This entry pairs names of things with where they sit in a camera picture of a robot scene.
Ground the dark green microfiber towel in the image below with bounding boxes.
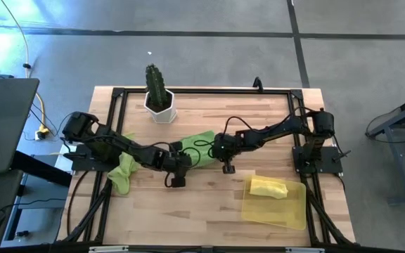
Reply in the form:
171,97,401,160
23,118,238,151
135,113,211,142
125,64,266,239
179,130,217,169

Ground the yellow microfiber towel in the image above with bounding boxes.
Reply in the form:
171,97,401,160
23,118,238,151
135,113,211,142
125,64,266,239
249,178,289,200

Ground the light green microfiber towel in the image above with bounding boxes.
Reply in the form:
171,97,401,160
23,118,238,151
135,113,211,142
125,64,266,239
107,132,142,196

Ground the yellow translucent plastic basket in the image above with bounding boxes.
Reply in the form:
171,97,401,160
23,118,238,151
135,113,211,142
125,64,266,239
240,174,307,231

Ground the white hexagonal plant pot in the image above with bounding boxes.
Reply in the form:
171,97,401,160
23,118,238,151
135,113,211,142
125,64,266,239
143,88,178,124

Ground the green cactus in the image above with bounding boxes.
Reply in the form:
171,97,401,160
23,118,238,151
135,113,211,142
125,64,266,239
145,63,170,110

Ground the black base lever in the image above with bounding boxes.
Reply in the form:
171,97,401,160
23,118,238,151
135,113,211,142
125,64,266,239
331,149,352,163

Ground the black desk beam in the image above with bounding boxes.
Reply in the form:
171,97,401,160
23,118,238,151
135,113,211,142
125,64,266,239
11,150,73,188

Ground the white power strip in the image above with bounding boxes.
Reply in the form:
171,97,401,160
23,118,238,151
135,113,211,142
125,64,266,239
33,129,51,141

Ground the dark metal cart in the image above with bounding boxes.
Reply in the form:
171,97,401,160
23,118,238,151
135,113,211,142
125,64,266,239
365,89,405,205

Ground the grey desk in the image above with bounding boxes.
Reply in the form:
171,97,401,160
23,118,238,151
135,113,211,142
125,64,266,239
0,77,40,175

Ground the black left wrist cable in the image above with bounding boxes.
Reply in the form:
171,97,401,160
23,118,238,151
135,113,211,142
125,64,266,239
163,145,203,188

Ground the black aluminium table frame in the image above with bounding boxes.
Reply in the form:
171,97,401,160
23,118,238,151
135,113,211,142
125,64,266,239
57,86,357,247

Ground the small black frame mount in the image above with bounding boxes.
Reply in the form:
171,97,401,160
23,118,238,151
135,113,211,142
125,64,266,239
252,76,265,93

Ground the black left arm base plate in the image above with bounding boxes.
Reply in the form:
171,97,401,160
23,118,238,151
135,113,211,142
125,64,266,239
63,143,119,173

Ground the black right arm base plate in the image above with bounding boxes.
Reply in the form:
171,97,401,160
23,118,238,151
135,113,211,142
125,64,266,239
292,145,344,175

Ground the silver bracket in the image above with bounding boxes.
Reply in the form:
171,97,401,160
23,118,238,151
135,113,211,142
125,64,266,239
89,245,129,253
285,247,326,253

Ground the yellow cable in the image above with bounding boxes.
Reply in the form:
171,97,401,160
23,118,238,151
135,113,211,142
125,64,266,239
0,0,51,138

